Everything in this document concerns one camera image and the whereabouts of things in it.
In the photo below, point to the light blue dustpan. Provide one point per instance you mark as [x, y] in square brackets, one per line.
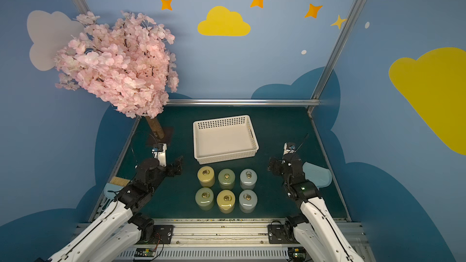
[319, 176]

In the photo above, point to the aluminium back frame bar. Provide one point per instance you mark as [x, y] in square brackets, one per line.
[245, 102]

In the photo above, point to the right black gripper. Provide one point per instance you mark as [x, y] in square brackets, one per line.
[276, 165]

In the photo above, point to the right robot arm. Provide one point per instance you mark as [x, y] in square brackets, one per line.
[315, 228]

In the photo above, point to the light blue hand brush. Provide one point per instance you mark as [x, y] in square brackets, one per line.
[114, 186]

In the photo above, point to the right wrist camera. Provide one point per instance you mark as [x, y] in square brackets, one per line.
[289, 147]

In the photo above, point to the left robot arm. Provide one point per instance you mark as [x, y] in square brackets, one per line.
[121, 224]

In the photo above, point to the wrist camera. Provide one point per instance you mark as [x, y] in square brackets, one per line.
[159, 153]
[289, 147]

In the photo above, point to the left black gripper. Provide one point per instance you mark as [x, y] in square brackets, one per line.
[173, 167]

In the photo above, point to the right controller board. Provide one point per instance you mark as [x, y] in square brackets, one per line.
[297, 254]

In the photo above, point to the aluminium front rail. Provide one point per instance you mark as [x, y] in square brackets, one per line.
[232, 240]

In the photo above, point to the green canister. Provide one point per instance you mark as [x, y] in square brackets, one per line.
[226, 178]
[204, 198]

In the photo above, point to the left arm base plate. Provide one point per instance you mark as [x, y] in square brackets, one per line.
[161, 233]

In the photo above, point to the yellow canister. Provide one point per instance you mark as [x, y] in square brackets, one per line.
[226, 201]

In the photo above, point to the white perforated plastic basket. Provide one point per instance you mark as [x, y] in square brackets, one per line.
[224, 139]

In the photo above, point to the yellow-green canister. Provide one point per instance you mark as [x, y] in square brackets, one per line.
[206, 176]

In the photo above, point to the dark metal tree base plate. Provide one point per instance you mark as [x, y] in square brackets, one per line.
[153, 138]

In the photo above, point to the left controller board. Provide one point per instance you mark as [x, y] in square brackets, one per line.
[148, 253]

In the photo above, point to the controller board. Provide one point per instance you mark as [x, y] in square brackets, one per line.
[148, 253]
[297, 254]

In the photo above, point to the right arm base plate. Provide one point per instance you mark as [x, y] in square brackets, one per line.
[277, 234]

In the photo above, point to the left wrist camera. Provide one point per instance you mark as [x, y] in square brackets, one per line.
[159, 153]

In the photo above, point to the pink cherry blossom tree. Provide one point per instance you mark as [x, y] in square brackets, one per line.
[127, 65]

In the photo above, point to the light blue canister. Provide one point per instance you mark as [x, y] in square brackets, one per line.
[248, 179]

